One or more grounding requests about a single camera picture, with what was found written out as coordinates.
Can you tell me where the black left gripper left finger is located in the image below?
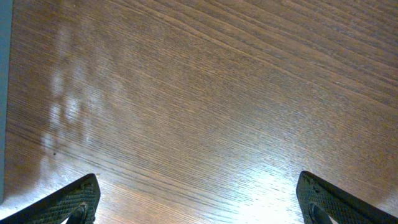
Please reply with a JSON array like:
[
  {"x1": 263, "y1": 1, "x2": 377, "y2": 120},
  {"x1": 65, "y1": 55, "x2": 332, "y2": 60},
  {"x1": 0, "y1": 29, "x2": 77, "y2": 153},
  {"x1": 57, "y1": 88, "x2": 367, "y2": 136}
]
[{"x1": 1, "y1": 174, "x2": 100, "y2": 224}]

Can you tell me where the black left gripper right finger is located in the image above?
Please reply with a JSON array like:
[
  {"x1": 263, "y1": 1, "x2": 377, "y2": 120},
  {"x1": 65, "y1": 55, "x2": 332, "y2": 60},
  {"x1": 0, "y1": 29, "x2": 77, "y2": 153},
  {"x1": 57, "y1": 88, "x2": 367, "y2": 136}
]
[{"x1": 296, "y1": 171, "x2": 397, "y2": 224}]

